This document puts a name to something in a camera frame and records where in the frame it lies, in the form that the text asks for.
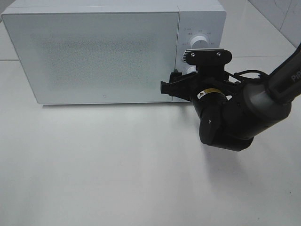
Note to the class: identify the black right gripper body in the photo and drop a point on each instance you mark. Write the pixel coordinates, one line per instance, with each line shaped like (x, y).
(206, 77)

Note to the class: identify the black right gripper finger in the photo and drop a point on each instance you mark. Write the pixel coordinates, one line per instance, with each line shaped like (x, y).
(173, 90)
(178, 76)

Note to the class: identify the white microwave knob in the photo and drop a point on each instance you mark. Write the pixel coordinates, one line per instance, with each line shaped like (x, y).
(191, 70)
(199, 41)

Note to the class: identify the white microwave door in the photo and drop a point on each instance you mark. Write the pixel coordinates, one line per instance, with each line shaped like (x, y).
(95, 58)

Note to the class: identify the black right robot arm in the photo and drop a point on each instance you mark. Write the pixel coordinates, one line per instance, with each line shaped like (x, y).
(233, 108)

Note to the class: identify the white microwave oven body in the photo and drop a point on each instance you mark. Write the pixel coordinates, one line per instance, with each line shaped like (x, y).
(206, 17)

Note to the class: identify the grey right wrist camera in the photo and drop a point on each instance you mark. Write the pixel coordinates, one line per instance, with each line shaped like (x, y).
(207, 56)

